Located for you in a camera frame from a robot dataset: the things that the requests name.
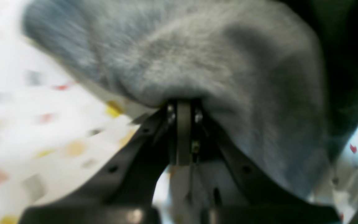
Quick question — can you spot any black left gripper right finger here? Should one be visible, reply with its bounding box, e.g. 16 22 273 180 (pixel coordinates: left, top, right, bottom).
184 100 341 224

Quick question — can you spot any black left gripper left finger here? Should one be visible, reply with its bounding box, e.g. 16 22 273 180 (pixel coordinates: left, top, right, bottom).
19 100 180 224

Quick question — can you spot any grey t-shirt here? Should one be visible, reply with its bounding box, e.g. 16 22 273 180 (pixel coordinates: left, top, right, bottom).
22 0 358 198

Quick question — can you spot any terrazzo pattern tablecloth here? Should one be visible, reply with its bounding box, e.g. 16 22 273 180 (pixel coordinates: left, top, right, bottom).
0 0 358 224

